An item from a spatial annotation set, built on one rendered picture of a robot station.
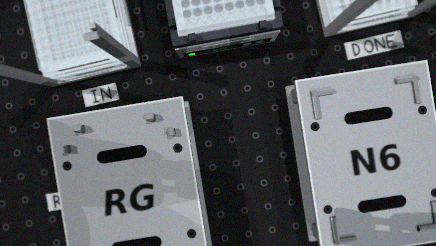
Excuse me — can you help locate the black base plate with grid of holes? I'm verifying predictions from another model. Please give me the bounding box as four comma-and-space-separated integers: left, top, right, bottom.
0, 0, 436, 246

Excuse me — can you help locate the white rg label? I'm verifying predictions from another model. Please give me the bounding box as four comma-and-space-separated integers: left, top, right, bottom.
46, 192, 61, 211

